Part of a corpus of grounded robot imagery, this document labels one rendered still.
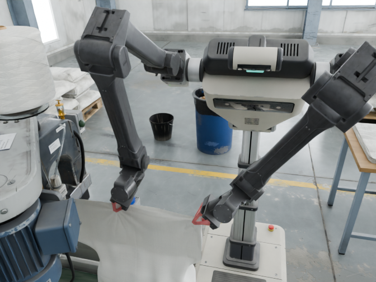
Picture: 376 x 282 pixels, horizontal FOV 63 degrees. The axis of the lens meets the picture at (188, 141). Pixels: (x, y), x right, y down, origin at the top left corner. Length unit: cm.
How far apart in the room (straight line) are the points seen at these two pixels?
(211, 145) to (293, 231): 127
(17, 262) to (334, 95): 74
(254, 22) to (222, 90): 772
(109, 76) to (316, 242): 214
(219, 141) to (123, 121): 253
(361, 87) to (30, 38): 64
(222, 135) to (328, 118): 265
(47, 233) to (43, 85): 32
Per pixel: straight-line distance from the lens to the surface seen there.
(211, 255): 200
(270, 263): 200
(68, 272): 191
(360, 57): 65
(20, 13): 697
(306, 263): 240
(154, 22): 937
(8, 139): 90
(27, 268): 83
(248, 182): 88
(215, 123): 317
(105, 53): 67
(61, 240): 77
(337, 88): 63
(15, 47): 70
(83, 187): 130
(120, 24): 70
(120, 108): 77
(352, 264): 251
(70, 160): 121
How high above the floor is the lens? 178
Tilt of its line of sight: 29 degrees down
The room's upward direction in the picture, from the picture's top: 2 degrees counter-clockwise
